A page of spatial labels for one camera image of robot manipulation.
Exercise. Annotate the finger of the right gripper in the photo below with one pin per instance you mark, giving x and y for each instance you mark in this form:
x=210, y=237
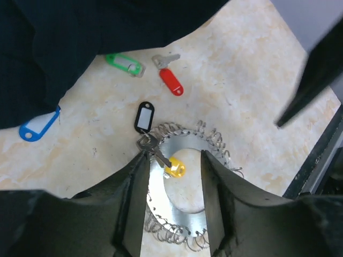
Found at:
x=323, y=67

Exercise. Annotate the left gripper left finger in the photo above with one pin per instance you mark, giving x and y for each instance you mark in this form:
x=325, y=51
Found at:
x=108, y=217

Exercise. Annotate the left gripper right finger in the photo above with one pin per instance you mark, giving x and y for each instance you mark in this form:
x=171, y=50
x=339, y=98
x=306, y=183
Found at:
x=243, y=219

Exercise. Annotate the black key tag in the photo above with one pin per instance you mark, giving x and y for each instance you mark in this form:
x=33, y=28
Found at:
x=144, y=117

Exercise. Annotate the yellow key tag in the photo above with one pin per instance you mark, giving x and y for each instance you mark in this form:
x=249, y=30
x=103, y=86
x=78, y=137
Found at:
x=177, y=169

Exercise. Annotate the blue key tag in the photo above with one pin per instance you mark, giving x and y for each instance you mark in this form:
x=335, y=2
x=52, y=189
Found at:
x=35, y=129

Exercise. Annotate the green key tag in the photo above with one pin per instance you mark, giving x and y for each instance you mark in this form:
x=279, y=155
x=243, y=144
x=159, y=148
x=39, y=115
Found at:
x=126, y=64

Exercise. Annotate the red key tag right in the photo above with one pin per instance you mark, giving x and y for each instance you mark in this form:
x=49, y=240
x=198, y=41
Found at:
x=171, y=82

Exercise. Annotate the small silver key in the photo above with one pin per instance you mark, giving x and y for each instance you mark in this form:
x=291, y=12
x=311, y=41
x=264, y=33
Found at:
x=162, y=62

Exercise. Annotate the dark navy vest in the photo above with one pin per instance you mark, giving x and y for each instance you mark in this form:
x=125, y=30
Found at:
x=47, y=45

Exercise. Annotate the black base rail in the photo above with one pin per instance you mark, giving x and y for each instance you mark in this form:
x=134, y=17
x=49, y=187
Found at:
x=294, y=189

